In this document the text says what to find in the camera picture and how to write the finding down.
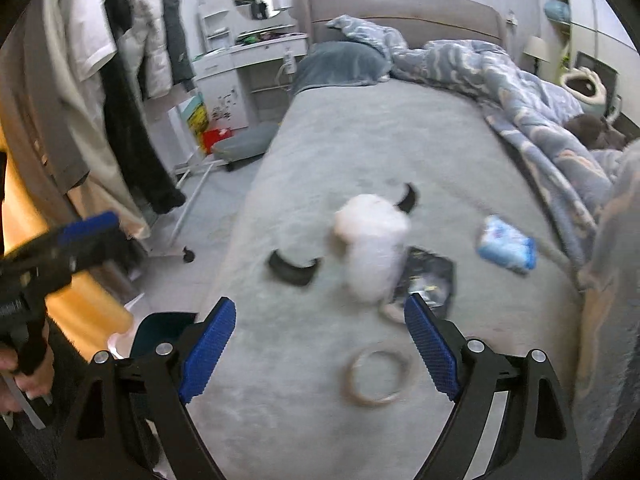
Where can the black monitor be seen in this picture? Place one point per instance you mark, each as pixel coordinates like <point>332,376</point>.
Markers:
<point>607,72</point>

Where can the white puffy jacket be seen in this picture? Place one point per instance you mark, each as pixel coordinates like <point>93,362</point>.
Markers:
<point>147,45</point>

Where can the grey bed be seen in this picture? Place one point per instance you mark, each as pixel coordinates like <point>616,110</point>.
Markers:
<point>360,150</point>

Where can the grey floor cushion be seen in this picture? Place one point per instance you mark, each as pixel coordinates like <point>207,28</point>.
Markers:
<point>245,145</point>

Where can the white table lamp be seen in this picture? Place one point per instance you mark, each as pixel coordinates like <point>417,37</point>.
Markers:
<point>536,49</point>

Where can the clear tape roll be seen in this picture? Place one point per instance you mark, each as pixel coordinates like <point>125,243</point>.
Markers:
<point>352,380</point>

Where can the blue patterned duvet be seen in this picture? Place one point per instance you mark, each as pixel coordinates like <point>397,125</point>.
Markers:
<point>525,110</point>

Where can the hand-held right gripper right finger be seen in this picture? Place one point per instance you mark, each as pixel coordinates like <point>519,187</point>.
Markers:
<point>430,350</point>

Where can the dark grey hanging garment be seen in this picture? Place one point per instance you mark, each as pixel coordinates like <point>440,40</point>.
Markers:
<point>175,35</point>

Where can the blue tissue packet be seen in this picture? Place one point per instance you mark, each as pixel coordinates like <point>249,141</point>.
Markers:
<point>505,245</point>

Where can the white dressing table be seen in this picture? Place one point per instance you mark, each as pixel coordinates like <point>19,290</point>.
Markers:
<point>225,85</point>

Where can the person's left hand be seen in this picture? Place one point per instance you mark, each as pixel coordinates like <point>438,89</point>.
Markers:
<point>20,385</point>

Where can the grey-blue pillow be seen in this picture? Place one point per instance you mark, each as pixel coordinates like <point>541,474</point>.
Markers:
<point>335,65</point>

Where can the white plug charger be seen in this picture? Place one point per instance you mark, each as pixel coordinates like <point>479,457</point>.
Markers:
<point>289,62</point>

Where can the white hanging shirt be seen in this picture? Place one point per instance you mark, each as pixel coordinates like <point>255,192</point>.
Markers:
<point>85,25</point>

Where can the black curved plastic piece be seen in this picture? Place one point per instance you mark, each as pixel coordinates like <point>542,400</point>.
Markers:
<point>292,272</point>
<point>409,200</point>

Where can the white and green pet bed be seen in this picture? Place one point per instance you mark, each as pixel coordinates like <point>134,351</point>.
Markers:
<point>595,95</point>

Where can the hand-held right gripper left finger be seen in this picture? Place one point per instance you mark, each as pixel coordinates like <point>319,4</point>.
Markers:
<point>210,350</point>

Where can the dark brown furry thing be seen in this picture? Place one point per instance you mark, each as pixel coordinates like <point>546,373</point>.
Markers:
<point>587,130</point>

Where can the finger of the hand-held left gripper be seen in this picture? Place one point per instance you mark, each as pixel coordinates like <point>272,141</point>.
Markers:
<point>87,227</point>

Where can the red bag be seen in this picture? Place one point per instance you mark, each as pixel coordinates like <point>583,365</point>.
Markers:
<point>215,140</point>

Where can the grey padded headboard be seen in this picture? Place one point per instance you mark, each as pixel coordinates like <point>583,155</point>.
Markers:
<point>400,10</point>

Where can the yellow and green box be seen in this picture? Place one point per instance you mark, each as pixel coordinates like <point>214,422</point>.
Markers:
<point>197,115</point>

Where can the black tissue packet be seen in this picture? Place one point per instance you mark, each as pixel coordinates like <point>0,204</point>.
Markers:
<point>432,275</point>

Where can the white clothes rack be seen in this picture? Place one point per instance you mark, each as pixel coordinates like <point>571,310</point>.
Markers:
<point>192,195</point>

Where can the brown-grey hanging garment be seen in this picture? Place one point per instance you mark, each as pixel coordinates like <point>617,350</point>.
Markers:
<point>30,110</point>

